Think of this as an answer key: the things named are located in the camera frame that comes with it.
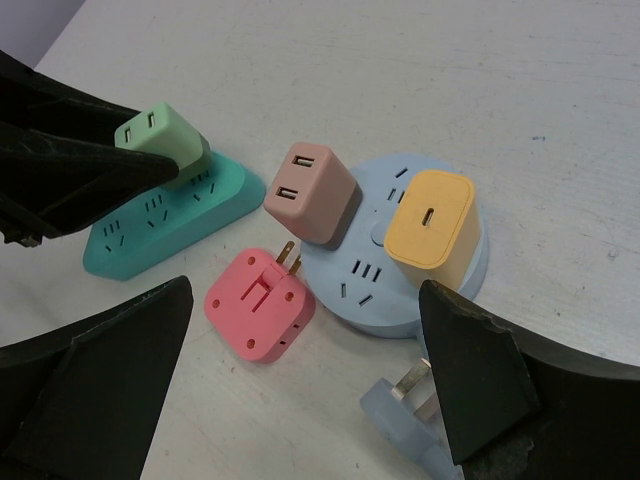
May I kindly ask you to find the yellow plug adapter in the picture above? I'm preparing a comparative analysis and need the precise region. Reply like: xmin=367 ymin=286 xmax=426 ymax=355
xmin=384 ymin=169 xmax=482 ymax=290

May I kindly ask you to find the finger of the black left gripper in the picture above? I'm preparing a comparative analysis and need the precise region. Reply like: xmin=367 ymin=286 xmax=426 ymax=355
xmin=1 ymin=127 xmax=178 ymax=245
xmin=1 ymin=52 xmax=138 ymax=146

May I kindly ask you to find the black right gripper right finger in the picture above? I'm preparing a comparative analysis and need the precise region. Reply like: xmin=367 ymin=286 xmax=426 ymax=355
xmin=419 ymin=280 xmax=639 ymax=479

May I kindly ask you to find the green two-tone plug adapter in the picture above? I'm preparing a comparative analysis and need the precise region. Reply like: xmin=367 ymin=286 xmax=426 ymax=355
xmin=114 ymin=102 xmax=212 ymax=191

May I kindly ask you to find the teal triangular power strip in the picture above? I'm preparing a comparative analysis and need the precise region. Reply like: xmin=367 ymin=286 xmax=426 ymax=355
xmin=83 ymin=153 xmax=266 ymax=281

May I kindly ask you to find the light blue power cable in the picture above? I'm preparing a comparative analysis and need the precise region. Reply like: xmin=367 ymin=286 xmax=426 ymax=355
xmin=359 ymin=357 xmax=464 ymax=480

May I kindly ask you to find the light blue round power strip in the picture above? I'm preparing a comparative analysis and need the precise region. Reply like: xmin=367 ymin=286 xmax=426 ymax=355
xmin=298 ymin=153 xmax=490 ymax=340

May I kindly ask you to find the pink socket adapter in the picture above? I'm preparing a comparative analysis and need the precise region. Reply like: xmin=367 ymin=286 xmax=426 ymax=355
xmin=204 ymin=241 xmax=316 ymax=364

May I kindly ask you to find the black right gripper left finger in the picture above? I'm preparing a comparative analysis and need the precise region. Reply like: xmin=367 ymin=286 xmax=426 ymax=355
xmin=1 ymin=276 xmax=194 ymax=479

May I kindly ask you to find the brown two-tone plug adapter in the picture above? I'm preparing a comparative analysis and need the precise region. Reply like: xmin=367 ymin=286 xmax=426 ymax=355
xmin=264 ymin=142 xmax=362 ymax=250

